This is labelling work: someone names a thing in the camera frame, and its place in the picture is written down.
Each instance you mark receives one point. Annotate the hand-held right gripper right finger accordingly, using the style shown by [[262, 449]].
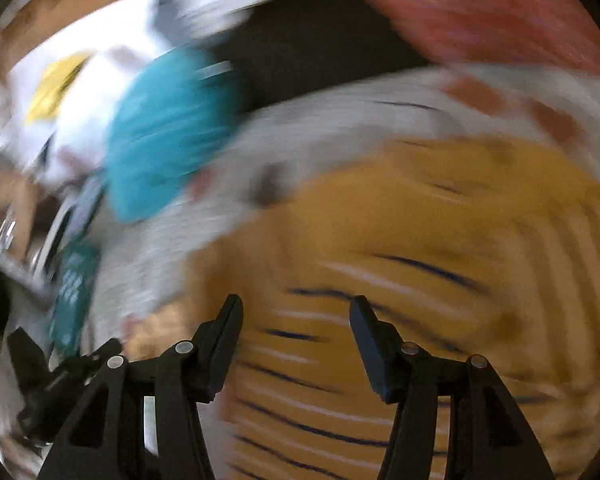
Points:
[[375, 345]]

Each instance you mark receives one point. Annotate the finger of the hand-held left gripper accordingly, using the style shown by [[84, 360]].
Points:
[[97, 355]]

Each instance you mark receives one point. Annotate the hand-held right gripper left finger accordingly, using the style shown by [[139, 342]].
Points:
[[226, 336]]

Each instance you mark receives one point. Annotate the mustard striped garment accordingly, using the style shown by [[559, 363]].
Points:
[[430, 270]]

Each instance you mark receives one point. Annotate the white garment with yellow print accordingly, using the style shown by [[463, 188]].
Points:
[[65, 110]]

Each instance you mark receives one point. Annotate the teal garment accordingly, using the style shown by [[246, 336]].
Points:
[[167, 130]]

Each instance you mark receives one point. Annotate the white patterned garment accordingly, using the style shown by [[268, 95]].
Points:
[[340, 125]]

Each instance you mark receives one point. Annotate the black garment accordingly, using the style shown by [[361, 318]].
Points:
[[320, 45]]

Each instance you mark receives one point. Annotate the red knitted garment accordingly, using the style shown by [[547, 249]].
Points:
[[485, 10]]

